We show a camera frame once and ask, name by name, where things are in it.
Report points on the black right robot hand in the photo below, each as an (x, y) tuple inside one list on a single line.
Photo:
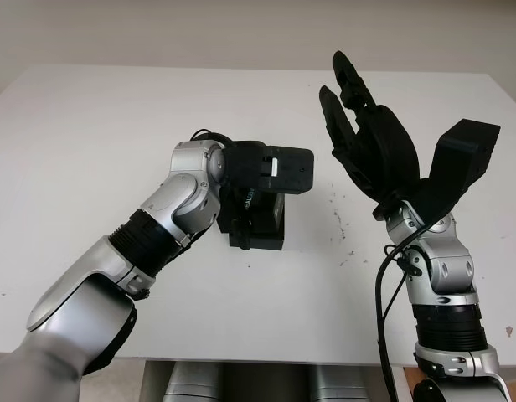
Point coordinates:
[(377, 146)]

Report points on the black box base with insert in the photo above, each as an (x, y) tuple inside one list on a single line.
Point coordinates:
[(262, 238)]

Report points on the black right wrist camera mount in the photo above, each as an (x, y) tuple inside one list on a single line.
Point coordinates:
[(455, 167)]

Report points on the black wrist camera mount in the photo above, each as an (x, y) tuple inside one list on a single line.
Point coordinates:
[(455, 167), (270, 167)]

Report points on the grey robot torso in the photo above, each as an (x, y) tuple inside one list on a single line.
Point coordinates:
[(258, 383)]

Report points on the white table leg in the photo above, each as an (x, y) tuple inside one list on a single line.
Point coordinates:
[(402, 383)]

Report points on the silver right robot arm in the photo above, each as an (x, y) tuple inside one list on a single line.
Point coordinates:
[(442, 301)]

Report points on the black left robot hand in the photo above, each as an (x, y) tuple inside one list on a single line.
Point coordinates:
[(240, 209)]

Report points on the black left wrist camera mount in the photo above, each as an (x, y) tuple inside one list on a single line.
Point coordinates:
[(270, 167)]

